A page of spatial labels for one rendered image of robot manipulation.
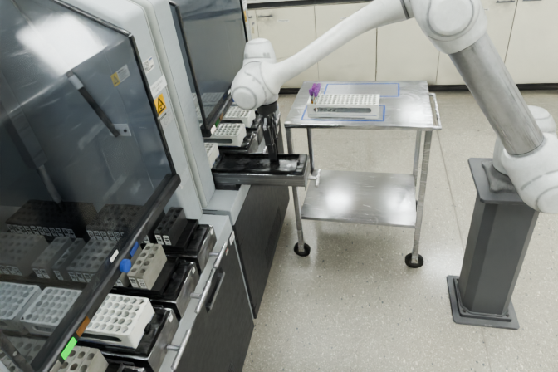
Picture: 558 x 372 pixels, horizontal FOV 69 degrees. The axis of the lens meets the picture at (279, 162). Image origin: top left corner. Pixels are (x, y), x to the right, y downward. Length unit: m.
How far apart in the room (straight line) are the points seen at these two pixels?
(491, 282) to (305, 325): 0.81
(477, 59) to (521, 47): 2.73
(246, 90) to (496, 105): 0.66
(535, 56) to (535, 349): 2.49
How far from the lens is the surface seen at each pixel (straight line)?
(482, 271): 1.84
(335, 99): 1.76
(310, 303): 2.04
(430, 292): 2.12
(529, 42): 3.86
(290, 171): 1.43
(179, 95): 1.26
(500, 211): 1.63
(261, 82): 1.17
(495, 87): 1.17
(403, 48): 3.69
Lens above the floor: 1.64
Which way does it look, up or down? 34 degrees down
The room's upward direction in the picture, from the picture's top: 8 degrees counter-clockwise
